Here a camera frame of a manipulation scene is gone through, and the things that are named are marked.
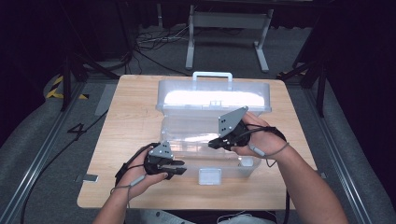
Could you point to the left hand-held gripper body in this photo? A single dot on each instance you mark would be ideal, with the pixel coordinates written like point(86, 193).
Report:
point(162, 151)

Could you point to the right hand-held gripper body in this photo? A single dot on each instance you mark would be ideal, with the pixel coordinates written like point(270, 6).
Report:
point(230, 123)

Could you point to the clear plastic storage box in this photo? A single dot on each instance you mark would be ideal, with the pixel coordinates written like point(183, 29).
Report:
point(193, 130)

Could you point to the person's right hand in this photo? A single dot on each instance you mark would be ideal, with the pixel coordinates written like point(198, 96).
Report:
point(267, 140)

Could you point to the person's left hand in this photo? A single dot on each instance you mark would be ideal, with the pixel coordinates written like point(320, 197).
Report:
point(132, 188)

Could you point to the person's white clothing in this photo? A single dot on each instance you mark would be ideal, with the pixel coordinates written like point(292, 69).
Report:
point(243, 219)

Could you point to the grey floor tape piece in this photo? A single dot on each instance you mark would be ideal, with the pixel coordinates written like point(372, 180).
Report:
point(88, 178)

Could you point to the black floor tape mark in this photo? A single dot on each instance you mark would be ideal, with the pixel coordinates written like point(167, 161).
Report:
point(77, 130)

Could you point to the black metal stand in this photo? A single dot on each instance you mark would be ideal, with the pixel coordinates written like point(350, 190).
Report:
point(320, 87)
point(67, 81)

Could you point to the dark floor tape piece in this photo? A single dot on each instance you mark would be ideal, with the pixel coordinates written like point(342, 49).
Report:
point(322, 175)

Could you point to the yellow black hazard tape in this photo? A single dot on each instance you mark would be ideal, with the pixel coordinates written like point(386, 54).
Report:
point(53, 92)

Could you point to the grey metal desk frame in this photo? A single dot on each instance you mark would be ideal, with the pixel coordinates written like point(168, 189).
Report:
point(229, 20)

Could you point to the aluminium floor rail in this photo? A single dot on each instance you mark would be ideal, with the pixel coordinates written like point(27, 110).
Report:
point(345, 180)
point(40, 158)

